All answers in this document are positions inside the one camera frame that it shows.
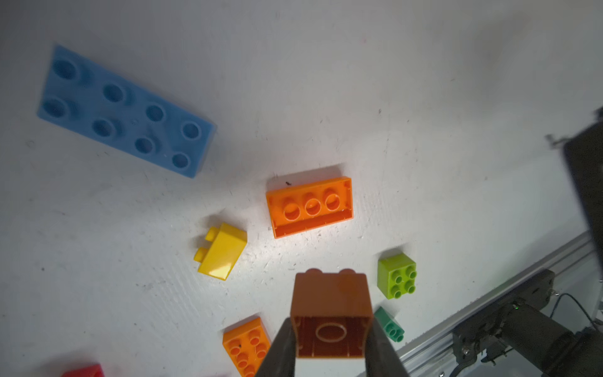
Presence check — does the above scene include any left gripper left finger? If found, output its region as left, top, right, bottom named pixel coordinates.
left=255, top=317, right=297, bottom=377

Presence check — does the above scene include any brown lego brick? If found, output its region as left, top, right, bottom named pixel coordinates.
left=290, top=269, right=374, bottom=359

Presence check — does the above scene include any light blue lego plate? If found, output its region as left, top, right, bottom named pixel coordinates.
left=38, top=46, right=216, bottom=178

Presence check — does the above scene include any lime green lego brick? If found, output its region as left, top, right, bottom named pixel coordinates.
left=377, top=253, right=417, bottom=300

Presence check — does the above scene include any dark green lego brick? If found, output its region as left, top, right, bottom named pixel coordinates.
left=374, top=307, right=405, bottom=342

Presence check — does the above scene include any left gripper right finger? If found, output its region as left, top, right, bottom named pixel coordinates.
left=365, top=320, right=409, bottom=377

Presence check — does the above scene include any orange long lego brick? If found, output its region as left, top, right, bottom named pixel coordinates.
left=222, top=317, right=271, bottom=377

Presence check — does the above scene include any yellow lego brick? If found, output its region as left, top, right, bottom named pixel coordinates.
left=194, top=222, right=247, bottom=281

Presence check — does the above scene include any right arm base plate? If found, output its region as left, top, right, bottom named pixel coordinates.
left=452, top=270, right=556, bottom=365

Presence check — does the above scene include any red stacked lego brick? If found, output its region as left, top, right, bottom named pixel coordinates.
left=61, top=364, right=105, bottom=377

